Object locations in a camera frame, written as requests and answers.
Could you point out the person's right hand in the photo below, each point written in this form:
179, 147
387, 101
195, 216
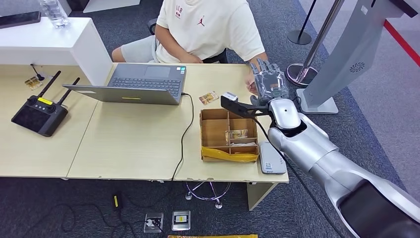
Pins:
190, 59

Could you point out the person's left hand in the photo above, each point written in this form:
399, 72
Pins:
251, 83

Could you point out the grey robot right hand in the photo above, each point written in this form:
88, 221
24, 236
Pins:
272, 85

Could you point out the person's right forearm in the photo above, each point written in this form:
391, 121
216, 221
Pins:
167, 44

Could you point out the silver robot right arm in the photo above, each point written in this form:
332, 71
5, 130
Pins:
311, 148

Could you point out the person's left forearm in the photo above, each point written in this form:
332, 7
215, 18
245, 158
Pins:
256, 55

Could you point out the person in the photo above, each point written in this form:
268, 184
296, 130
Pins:
210, 33

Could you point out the upright patterned key card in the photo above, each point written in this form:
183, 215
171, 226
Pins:
237, 134

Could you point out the flat pale key card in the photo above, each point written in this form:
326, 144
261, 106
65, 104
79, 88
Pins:
243, 144

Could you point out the white card reader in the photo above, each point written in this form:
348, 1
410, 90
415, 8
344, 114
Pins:
271, 161

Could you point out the small gold card stack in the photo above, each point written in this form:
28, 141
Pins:
33, 83

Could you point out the grey laptop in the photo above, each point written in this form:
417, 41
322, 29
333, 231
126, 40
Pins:
141, 95

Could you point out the divided cardboard box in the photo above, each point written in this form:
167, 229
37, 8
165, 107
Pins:
213, 133

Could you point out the yellow tape strip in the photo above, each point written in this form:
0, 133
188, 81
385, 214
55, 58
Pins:
229, 157

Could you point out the grey kiosk stand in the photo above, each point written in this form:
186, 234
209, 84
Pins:
347, 56

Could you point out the white board panel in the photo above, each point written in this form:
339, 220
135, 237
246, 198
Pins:
111, 5

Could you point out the white desk leg panel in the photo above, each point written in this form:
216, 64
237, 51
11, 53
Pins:
258, 193

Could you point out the chrome stool base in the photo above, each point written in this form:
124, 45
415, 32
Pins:
219, 205

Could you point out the red barrier belt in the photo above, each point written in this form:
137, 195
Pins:
403, 44

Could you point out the clear water bottle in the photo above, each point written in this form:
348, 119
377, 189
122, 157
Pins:
53, 13

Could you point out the white counter block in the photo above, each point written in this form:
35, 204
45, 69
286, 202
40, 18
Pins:
46, 41

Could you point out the floor socket with yellow label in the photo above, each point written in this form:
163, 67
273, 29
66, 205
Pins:
181, 220

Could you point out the black power adapter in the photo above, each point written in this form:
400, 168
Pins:
116, 201

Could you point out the black remote controller with antennas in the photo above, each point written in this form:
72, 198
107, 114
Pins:
38, 117

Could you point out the floor socket with white plug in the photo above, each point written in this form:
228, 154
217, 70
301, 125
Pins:
153, 222

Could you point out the black tablet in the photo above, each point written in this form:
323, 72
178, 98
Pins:
19, 19

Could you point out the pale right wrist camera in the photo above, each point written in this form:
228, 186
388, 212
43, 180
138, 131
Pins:
230, 96

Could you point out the black camera bracket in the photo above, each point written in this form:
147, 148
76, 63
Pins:
242, 109

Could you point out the chrome stanchion post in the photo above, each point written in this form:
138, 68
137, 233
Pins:
297, 75

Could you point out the black stanchion post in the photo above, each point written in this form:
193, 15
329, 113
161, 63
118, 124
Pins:
299, 37

